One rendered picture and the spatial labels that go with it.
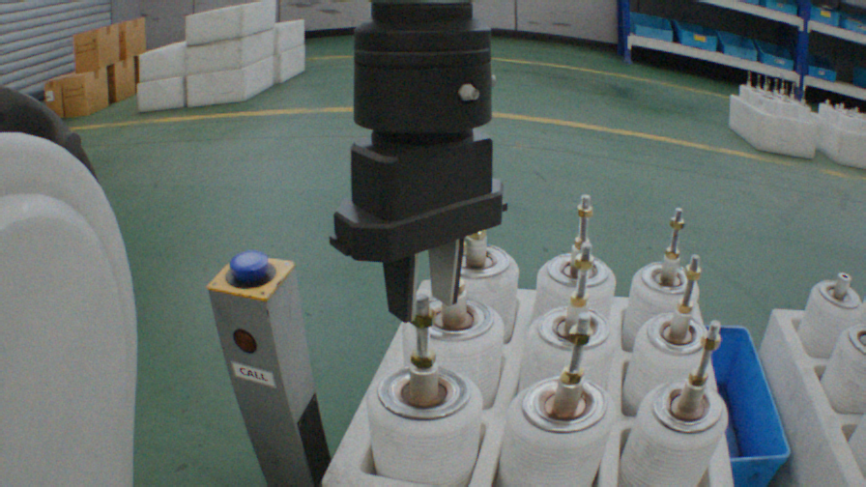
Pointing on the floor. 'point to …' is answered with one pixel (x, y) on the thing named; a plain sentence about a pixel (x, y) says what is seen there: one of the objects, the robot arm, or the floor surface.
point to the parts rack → (756, 61)
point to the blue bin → (748, 411)
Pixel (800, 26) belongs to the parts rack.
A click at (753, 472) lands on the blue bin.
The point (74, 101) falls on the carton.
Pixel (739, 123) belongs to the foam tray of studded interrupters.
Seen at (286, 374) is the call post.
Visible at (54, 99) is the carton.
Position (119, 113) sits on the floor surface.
